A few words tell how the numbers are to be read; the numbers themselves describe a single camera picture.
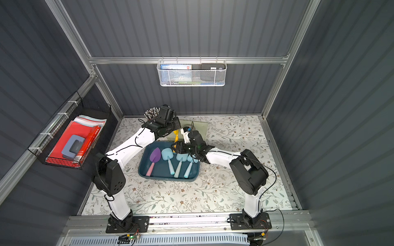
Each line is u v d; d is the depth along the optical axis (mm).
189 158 963
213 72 826
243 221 664
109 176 463
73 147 667
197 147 708
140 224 739
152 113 965
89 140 693
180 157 963
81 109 832
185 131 806
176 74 909
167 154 970
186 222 755
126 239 713
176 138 883
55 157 653
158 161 952
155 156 963
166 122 682
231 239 708
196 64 889
